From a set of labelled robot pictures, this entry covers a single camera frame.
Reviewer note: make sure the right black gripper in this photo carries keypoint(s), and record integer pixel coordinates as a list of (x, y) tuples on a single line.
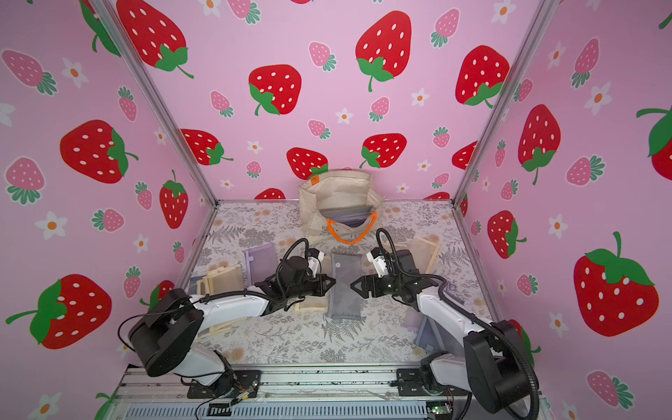
[(372, 284)]

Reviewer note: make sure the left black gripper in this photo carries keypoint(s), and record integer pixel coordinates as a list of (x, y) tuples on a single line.
[(321, 288)]

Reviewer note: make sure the dark blue mesh pouch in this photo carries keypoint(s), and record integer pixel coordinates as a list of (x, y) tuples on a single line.
[(345, 304)]

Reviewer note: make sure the purple mesh pouch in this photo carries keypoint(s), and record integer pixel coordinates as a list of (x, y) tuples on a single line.
[(261, 262), (351, 217)]

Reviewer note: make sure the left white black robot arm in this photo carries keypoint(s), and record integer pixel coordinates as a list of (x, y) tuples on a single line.
[(164, 338)]

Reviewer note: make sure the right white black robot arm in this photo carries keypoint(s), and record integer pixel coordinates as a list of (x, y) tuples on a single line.
[(493, 366)]

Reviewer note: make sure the beige mesh pouch centre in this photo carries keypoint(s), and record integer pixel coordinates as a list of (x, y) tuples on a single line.
[(313, 304)]

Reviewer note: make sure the cream canvas tote bag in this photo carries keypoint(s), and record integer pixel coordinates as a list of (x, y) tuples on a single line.
[(338, 189)]

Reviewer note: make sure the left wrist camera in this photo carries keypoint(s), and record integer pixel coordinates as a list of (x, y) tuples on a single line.
[(314, 259)]

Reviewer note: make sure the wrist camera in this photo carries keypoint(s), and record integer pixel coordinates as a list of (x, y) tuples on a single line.
[(314, 259), (379, 258)]

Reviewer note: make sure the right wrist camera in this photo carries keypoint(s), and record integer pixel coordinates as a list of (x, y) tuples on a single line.
[(379, 258)]

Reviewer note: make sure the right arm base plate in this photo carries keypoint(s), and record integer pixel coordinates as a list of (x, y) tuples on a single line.
[(425, 382)]

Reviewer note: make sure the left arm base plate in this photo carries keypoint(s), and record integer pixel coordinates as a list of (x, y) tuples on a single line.
[(235, 384)]

